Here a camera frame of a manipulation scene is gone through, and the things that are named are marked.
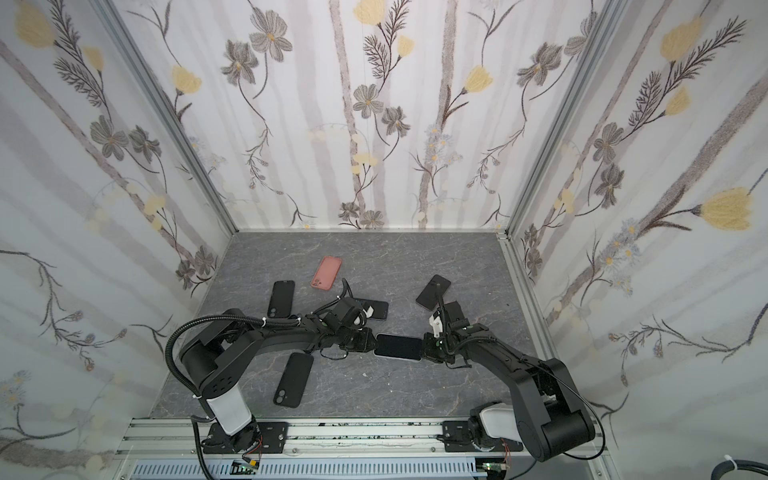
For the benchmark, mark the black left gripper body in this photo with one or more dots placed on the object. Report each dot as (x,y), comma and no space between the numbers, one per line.
(355,340)

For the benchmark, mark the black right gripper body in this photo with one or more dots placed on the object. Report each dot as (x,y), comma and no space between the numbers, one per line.
(432,347)

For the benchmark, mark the black phone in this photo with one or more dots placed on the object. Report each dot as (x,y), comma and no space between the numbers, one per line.
(429,297)
(381,309)
(399,347)

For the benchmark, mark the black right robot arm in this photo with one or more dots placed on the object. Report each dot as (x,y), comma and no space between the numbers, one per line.
(546,413)

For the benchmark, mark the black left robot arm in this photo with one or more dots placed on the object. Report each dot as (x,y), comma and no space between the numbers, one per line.
(209,355)

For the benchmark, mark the pink phone case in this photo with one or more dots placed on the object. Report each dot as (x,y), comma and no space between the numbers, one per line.
(326,273)

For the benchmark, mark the black phone case far left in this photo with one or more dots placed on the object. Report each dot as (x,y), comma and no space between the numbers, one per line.
(281,299)

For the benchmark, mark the black phone case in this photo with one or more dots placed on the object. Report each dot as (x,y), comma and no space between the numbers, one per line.
(281,299)
(292,385)

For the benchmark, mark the black phone case front left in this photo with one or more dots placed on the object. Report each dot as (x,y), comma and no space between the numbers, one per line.
(292,385)

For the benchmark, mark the small green circuit board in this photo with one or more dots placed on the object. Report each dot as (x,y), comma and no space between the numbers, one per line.
(245,465)

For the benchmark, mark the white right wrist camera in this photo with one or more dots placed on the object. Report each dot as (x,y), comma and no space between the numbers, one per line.
(436,324)

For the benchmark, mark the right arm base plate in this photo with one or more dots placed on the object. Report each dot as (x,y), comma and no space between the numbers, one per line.
(459,436)

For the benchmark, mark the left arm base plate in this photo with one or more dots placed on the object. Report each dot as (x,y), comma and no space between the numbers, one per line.
(264,437)

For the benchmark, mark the white slotted cable duct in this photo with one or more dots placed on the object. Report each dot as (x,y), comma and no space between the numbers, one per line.
(354,468)

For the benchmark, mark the aluminium mounting rail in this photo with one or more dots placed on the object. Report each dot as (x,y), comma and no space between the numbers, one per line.
(304,438)

